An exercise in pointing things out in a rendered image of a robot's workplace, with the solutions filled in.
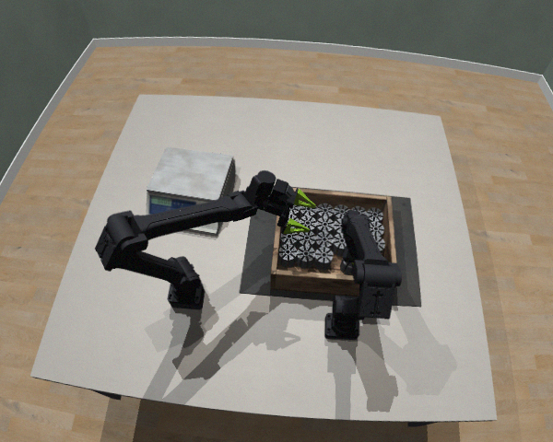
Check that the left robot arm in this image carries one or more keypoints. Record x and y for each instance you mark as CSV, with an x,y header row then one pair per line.
x,y
128,234

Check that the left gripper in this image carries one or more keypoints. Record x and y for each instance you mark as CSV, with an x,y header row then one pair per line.
x,y
294,199

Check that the dark grey mat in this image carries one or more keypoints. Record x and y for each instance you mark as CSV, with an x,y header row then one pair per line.
x,y
256,271

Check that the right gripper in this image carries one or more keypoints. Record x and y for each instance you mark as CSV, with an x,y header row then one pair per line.
x,y
350,255

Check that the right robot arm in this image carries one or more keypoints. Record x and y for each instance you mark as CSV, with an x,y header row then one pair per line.
x,y
375,276

